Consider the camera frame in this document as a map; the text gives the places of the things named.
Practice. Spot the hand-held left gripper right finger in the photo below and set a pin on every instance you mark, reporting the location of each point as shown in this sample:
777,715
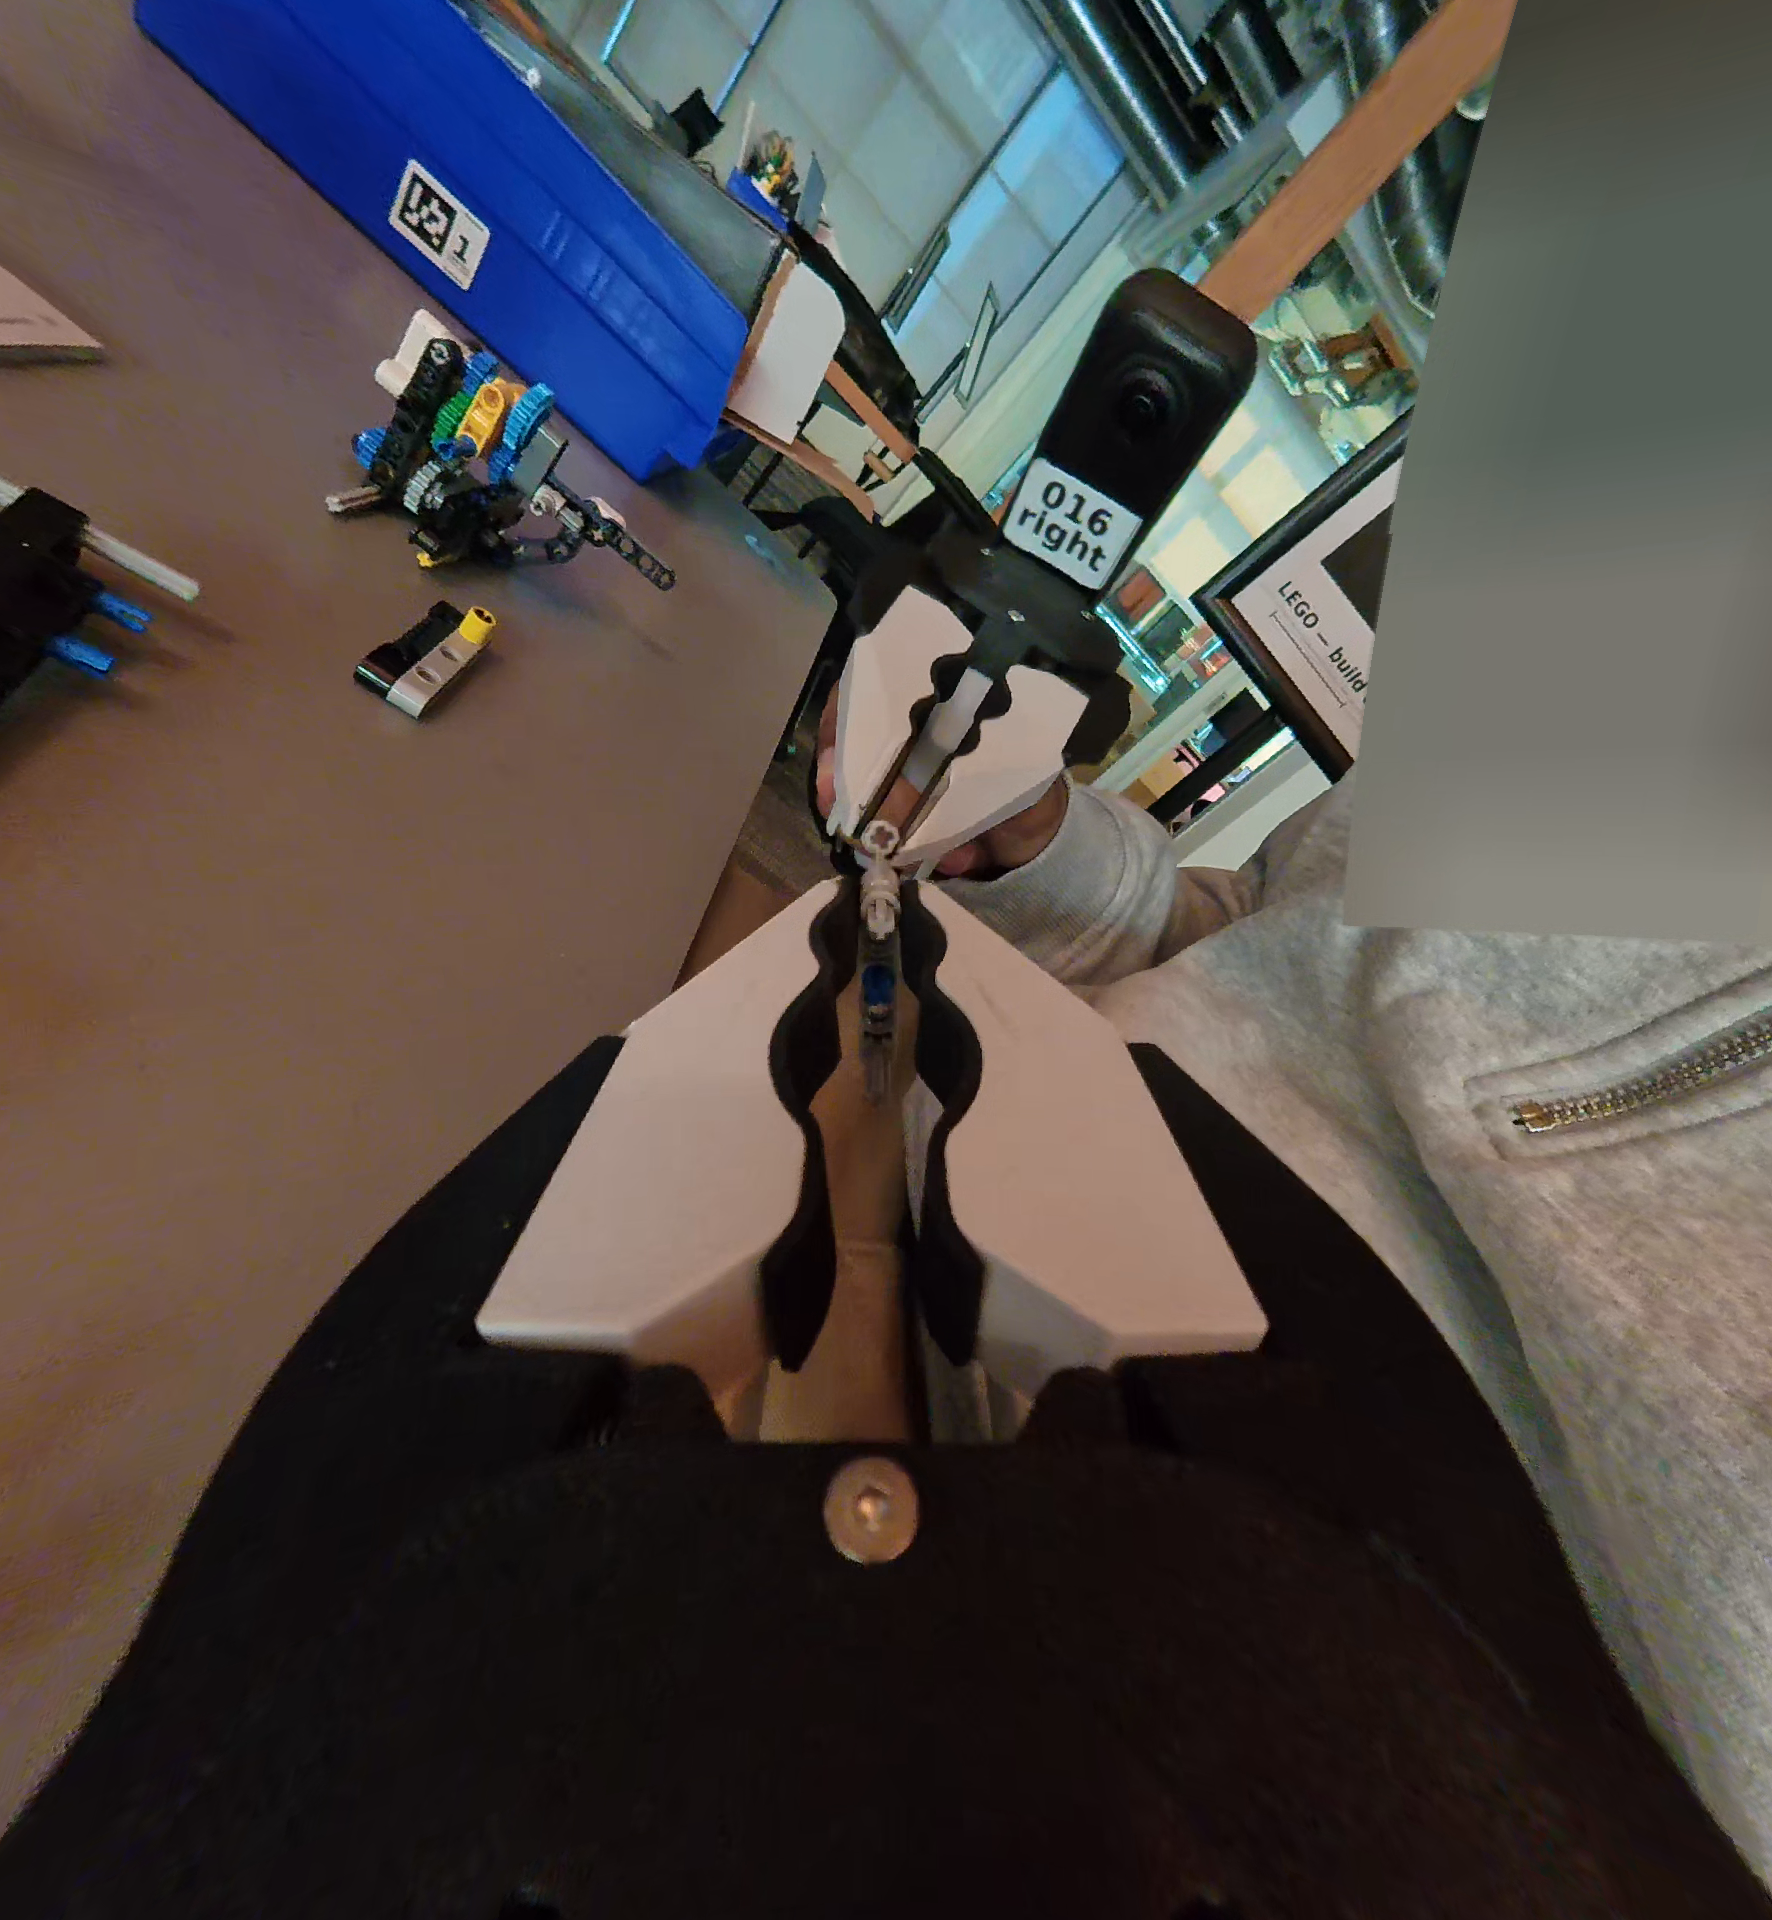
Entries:
1096,1199

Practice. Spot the person's right hand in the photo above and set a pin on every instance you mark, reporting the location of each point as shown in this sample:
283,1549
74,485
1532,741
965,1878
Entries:
1013,847

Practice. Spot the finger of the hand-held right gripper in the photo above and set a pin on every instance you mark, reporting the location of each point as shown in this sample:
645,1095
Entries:
886,705
1013,758

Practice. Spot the black lego frame blue pins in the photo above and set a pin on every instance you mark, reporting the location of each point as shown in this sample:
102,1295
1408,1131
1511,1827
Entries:
9,601

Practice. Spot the white cardboard box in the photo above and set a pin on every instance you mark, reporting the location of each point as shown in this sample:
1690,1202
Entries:
797,354

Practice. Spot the black framed paper sign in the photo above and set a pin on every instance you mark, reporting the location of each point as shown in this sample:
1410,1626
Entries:
1313,630

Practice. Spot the colourful lego gear assembly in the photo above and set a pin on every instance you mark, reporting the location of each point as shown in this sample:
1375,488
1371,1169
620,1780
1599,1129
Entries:
466,434

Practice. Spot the small grey lego axle assembly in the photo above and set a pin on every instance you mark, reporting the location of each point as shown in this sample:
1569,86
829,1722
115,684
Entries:
881,959

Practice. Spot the black white yellow lego piece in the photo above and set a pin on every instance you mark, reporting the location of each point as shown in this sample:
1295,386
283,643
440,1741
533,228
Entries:
430,659

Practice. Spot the metal ventilation duct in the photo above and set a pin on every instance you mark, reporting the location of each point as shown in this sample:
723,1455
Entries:
1170,90

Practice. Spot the blue plastic bin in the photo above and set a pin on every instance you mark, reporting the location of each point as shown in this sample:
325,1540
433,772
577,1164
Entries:
573,224

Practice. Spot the person's light grey sweatshirt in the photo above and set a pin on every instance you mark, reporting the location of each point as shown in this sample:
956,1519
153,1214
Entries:
1653,1349

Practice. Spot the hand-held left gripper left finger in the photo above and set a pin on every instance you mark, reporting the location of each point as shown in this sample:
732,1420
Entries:
645,1199

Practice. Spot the person's right forearm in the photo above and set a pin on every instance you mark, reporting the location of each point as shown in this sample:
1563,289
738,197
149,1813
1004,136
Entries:
1142,885

